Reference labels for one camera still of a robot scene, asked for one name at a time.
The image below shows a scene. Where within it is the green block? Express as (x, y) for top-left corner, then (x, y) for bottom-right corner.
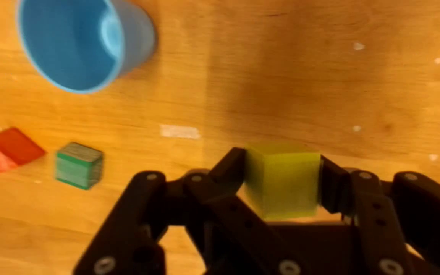
(54, 140), (106, 191)

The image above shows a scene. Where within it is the white tape piece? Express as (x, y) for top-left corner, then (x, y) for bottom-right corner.
(159, 123), (202, 140)

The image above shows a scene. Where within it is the blue cup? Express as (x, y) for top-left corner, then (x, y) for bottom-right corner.
(17, 0), (158, 96)

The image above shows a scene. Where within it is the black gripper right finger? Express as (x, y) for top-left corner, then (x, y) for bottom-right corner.
(318, 154), (440, 275)

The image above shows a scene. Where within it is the yellow block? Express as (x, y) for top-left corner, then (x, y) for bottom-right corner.
(245, 145), (323, 221)

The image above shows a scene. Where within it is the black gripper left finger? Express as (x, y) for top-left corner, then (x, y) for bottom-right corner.
(72, 146), (303, 275)

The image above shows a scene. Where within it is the red block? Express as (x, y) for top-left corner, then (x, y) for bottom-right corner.
(0, 125), (48, 175)

